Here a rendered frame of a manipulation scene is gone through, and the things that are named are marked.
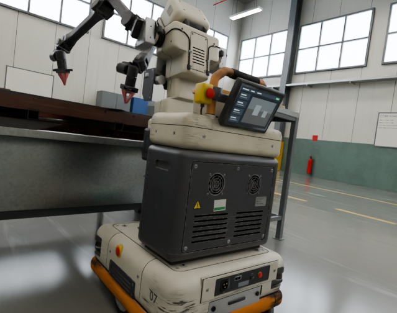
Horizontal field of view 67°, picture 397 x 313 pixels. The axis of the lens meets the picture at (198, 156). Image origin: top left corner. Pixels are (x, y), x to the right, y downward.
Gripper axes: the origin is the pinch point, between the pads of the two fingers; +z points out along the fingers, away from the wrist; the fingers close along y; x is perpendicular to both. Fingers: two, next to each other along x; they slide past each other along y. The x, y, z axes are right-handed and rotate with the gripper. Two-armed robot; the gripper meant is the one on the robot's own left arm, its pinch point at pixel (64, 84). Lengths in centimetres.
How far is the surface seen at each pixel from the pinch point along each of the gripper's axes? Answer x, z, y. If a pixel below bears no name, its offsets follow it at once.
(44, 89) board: -785, -6, -208
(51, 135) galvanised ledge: 63, 23, 30
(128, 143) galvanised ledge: 62, 32, -7
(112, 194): 47, 63, -3
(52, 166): 47, 40, 27
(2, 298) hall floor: 69, 85, 58
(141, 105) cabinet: -704, 57, -488
